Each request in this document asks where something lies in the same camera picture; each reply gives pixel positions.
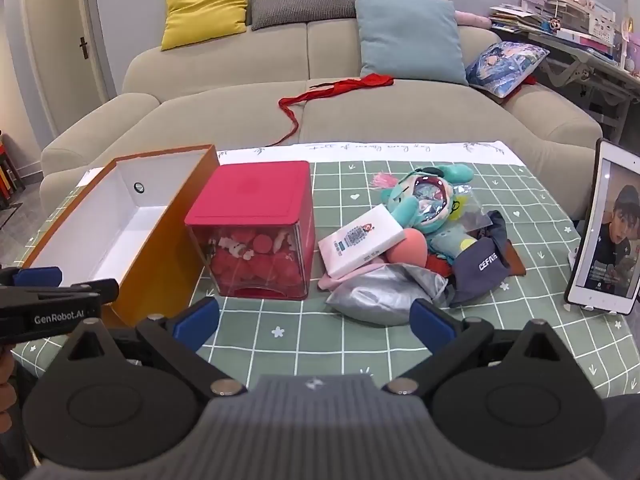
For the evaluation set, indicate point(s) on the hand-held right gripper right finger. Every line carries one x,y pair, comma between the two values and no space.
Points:
429,322

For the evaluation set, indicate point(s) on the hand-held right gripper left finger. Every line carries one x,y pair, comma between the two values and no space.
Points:
200,317

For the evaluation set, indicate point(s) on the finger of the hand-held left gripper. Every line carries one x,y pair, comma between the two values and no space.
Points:
37,276
102,291

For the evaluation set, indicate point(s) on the silver pouch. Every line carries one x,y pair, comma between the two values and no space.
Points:
380,295

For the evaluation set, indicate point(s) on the small red cloth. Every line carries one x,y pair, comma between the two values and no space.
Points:
439,262

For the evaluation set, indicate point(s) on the orange cardboard box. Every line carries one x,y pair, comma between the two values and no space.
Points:
165,260

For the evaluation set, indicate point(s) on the navy cap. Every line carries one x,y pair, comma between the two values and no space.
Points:
475,270

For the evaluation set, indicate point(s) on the pink round sponge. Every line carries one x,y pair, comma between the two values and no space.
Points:
407,250

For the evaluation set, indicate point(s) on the pink cloth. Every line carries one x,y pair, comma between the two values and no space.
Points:
331,282

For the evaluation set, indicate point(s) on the white packet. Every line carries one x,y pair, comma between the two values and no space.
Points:
355,242

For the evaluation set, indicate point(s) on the clear plastic bag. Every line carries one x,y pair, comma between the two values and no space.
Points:
470,215

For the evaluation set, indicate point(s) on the teal plush doll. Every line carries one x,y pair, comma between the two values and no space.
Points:
405,205

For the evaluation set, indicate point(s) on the person's left hand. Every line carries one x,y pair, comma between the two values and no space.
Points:
6,395

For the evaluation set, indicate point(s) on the green checked tablecloth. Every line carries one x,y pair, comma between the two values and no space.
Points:
350,340

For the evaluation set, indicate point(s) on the pile of red round pieces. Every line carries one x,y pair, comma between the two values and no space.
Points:
265,260

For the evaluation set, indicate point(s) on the dark shelf rack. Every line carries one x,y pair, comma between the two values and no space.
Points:
7,170

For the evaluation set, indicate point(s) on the red lid clear box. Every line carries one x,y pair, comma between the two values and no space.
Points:
250,190

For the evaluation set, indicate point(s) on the white tablet stand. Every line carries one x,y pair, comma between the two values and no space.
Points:
614,313

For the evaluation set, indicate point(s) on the tablet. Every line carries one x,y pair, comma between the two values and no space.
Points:
610,235

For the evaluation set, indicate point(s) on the beige sofa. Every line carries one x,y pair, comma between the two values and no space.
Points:
225,110

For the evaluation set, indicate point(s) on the white door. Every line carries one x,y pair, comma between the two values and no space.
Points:
60,35

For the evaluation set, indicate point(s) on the red ribbon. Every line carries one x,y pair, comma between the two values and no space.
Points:
370,80

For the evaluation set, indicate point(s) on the anime print pillow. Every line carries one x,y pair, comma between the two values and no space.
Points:
505,67

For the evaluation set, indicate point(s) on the light blue pillow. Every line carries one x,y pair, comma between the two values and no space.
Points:
407,37

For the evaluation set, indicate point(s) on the yellow pillow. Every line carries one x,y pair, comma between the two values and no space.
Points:
205,7

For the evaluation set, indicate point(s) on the pink plush toy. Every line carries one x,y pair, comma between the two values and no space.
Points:
475,20

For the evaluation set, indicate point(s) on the white desk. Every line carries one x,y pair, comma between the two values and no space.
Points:
575,52

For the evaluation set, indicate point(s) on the pile of books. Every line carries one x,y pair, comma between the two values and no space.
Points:
512,17

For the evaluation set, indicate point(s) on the grey checked pillow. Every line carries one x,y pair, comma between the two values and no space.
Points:
300,5

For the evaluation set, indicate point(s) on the desk organizer shelf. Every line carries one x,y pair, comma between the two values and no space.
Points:
570,0

